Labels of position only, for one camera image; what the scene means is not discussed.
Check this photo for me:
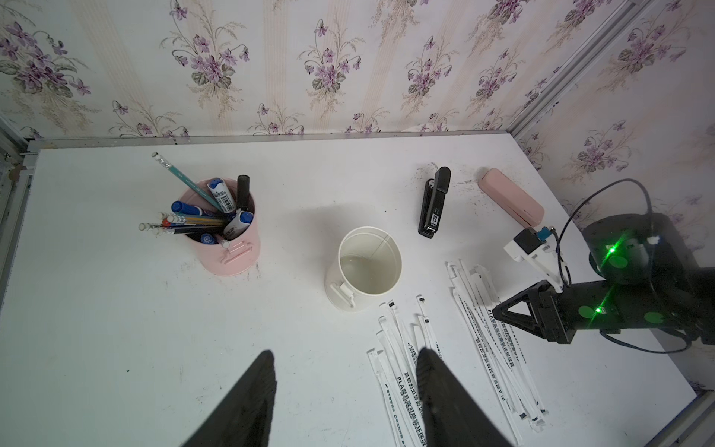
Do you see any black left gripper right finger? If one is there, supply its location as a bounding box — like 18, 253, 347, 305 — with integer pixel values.
416, 348, 510, 447

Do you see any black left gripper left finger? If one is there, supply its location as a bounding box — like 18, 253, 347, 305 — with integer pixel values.
182, 350, 277, 446

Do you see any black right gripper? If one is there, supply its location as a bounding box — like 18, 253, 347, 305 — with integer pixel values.
493, 280, 577, 344

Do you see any twelfth straw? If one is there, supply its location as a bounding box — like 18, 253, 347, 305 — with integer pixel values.
387, 300, 418, 369

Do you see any eleventh straw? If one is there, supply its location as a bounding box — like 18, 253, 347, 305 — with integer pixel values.
416, 294, 442, 358

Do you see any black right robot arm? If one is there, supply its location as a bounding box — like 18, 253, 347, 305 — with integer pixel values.
493, 213, 714, 345

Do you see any pink eraser case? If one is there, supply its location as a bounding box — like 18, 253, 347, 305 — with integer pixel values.
478, 168, 545, 228

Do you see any black stapler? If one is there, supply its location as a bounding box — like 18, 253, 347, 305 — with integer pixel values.
418, 167, 452, 238

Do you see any pink pen cup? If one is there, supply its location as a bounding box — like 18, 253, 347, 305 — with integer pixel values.
179, 177, 261, 277

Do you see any white straw cup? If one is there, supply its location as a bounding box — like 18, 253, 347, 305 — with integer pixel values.
324, 226, 403, 312

